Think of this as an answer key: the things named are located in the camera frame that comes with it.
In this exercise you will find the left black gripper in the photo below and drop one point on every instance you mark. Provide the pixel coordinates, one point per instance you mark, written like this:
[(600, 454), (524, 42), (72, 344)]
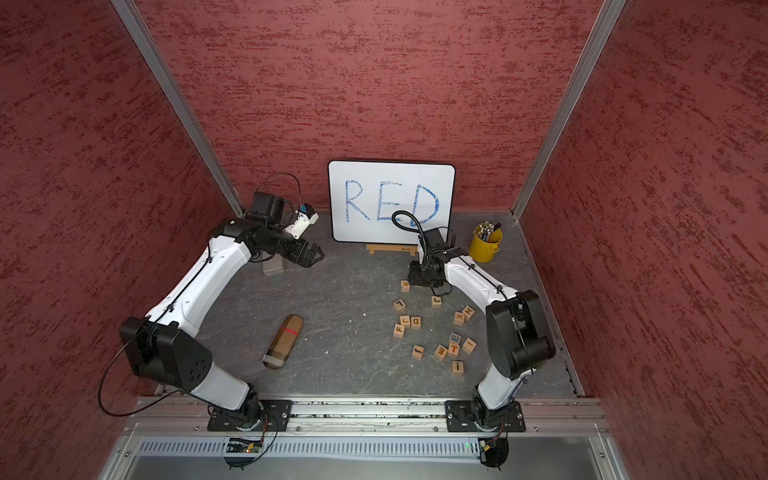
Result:
[(306, 261)]

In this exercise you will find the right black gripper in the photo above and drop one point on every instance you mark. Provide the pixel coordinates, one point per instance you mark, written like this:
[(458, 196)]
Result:
[(413, 277)]

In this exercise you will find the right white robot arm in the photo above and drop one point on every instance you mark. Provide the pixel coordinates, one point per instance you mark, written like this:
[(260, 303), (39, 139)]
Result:
[(518, 336)]

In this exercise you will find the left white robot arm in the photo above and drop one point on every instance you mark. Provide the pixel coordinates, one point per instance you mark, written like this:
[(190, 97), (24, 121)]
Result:
[(162, 345)]

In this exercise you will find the wooden block letter L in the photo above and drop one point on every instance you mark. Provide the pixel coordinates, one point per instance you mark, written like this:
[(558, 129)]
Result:
[(399, 306)]

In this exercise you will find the wooden block letter M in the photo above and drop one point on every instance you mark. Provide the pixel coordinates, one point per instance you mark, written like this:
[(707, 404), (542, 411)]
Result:
[(468, 312)]

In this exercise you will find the wooden block letter X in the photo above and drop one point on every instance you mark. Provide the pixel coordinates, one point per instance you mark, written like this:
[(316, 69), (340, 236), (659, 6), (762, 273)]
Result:
[(459, 318)]

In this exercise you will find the wooden block letter i front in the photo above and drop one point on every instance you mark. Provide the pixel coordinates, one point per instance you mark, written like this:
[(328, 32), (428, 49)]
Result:
[(457, 368)]

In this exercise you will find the grey rectangular eraser block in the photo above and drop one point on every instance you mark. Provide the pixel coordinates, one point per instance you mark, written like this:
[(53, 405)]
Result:
[(273, 266)]

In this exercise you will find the wooden board stand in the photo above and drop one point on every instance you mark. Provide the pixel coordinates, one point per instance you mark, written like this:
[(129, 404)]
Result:
[(412, 250)]

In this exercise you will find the yellow pen cup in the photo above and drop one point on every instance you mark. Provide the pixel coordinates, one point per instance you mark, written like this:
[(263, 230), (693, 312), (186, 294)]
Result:
[(483, 252)]

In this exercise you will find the pens in cup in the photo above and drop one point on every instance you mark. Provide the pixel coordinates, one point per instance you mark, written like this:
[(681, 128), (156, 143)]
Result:
[(485, 231)]

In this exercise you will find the wooden block left of T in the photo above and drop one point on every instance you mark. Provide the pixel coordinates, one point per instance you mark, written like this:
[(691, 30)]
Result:
[(440, 353)]

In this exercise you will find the wooden block of t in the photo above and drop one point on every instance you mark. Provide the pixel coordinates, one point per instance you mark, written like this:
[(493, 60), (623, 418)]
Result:
[(468, 346), (440, 353)]

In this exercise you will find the wooden block right of T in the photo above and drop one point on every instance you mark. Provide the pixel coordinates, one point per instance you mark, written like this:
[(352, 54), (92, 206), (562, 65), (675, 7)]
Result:
[(468, 346)]

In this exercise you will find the white dry-erase board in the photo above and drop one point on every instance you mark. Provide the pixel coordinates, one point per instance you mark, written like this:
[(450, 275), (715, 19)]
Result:
[(381, 202)]

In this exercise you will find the brown plaid pencil case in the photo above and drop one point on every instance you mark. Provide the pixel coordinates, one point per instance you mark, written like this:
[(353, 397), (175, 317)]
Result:
[(283, 343)]

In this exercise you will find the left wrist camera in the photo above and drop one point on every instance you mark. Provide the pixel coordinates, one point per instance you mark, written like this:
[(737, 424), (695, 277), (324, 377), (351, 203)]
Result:
[(306, 215)]

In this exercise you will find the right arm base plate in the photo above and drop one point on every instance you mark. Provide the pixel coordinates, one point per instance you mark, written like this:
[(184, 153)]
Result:
[(474, 416)]

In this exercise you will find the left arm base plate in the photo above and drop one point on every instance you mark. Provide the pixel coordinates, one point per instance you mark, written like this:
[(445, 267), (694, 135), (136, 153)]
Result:
[(253, 416)]

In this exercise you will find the aluminium front rail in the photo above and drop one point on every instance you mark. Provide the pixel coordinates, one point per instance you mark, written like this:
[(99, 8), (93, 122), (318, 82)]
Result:
[(432, 416)]

